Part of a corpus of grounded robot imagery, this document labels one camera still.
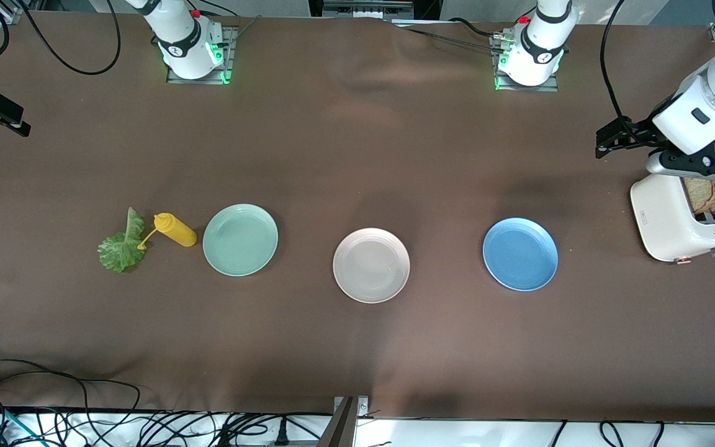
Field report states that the aluminium profile post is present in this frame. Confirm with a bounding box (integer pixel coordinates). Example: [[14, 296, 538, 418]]
[[329, 395, 371, 447]]

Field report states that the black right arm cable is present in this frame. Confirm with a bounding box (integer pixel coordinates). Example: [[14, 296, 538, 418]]
[[0, 0, 122, 76]]

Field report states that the white toaster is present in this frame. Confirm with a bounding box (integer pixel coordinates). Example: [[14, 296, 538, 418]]
[[629, 174, 715, 266]]

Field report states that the thin grey cable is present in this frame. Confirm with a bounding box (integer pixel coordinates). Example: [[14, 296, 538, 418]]
[[224, 16, 263, 47]]

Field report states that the yellow mustard squeeze bottle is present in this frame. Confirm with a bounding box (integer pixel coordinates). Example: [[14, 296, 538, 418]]
[[137, 212, 198, 251]]

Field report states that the brown table cloth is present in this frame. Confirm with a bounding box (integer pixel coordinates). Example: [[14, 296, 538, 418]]
[[0, 9, 715, 424]]

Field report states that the green lettuce leaf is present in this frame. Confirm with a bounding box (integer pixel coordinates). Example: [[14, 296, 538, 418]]
[[97, 207, 147, 274]]

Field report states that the pale green plate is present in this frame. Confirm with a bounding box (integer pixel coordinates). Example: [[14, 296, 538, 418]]
[[202, 204, 279, 278]]

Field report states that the grey power strip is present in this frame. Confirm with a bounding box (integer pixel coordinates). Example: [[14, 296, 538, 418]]
[[322, 0, 415, 19]]

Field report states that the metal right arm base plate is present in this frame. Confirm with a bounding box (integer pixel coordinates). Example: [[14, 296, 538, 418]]
[[166, 26, 235, 85]]

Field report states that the beige plate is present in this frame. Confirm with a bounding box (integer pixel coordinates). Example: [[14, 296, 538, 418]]
[[333, 227, 411, 304]]

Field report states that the black base supply cable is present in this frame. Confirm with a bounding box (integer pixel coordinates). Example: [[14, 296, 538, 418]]
[[392, 17, 523, 53]]

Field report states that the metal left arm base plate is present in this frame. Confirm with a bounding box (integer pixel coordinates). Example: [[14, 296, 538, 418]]
[[494, 32, 560, 93]]

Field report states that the blue plate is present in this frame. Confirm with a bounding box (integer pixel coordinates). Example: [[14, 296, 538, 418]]
[[482, 217, 560, 292]]

